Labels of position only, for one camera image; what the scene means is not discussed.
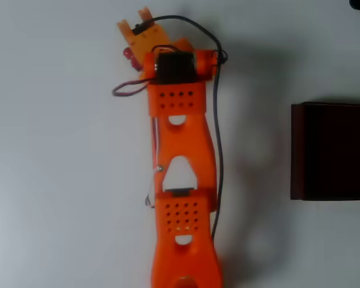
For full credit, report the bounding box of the small red object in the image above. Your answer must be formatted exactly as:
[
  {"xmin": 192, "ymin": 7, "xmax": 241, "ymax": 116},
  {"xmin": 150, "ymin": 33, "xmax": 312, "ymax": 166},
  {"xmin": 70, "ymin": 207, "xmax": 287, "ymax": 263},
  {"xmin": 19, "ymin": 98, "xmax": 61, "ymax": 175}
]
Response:
[{"xmin": 122, "ymin": 46, "xmax": 145, "ymax": 73}]

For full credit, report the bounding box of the dark brown box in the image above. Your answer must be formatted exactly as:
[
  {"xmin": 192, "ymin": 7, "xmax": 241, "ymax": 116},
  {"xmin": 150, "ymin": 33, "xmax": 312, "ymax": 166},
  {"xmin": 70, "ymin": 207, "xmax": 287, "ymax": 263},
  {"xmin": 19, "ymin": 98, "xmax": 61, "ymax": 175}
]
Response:
[{"xmin": 290, "ymin": 101, "xmax": 360, "ymax": 201}]

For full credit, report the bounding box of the pale orange camera mount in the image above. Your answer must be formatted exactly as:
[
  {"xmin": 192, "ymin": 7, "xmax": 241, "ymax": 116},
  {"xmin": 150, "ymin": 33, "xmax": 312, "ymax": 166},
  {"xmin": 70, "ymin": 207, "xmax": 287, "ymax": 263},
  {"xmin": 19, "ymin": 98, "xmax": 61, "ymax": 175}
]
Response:
[{"xmin": 116, "ymin": 7, "xmax": 170, "ymax": 61}]

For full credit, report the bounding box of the small black camera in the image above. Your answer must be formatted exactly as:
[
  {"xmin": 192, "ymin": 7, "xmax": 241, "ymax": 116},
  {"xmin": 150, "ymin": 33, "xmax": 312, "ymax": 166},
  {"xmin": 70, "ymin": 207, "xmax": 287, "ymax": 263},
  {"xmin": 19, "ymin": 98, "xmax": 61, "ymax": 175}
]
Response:
[{"xmin": 131, "ymin": 22, "xmax": 148, "ymax": 37}]

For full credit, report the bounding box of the looped servo wire bundle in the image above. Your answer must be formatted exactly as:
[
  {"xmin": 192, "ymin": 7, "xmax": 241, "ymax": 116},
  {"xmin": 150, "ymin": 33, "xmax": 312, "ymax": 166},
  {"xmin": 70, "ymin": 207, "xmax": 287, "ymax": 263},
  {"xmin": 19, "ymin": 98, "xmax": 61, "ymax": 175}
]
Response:
[{"xmin": 112, "ymin": 78, "xmax": 149, "ymax": 98}]

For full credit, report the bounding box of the white servo wire along arm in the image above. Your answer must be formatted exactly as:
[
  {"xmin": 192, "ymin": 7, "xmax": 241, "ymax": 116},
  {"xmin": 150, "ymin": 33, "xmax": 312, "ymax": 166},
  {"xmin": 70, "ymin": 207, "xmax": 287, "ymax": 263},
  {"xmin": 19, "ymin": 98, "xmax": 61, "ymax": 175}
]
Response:
[{"xmin": 143, "ymin": 116, "xmax": 163, "ymax": 208}]

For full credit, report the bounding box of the long black camera cable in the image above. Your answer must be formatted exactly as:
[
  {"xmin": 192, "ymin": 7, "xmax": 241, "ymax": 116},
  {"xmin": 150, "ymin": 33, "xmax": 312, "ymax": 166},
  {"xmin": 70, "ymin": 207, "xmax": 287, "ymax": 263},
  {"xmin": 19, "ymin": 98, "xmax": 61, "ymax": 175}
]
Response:
[{"xmin": 131, "ymin": 14, "xmax": 229, "ymax": 241}]

